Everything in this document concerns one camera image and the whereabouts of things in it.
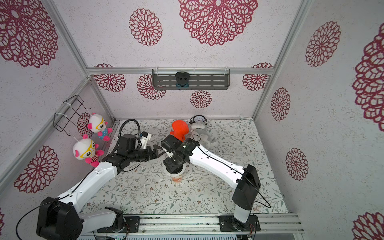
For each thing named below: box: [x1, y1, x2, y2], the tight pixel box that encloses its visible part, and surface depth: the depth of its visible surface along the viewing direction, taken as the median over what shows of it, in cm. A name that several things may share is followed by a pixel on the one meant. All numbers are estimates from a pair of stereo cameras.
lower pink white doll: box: [73, 138, 105, 168], surface depth 82 cm
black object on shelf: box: [175, 71, 190, 88], surface depth 91 cm
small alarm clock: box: [189, 115, 208, 126], surface depth 120 cm
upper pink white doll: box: [87, 112, 113, 142], surface depth 96 cm
